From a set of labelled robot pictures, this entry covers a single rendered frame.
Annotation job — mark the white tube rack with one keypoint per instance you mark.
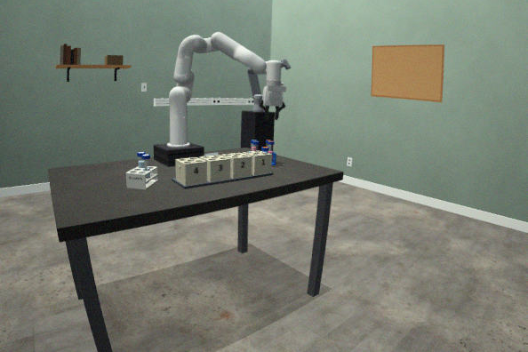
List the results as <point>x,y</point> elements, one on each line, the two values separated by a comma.
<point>135,179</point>

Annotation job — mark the cream block with round holes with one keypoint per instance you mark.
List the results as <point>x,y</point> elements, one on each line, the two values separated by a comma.
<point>191,171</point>
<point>240,165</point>
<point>261,164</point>
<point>218,167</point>

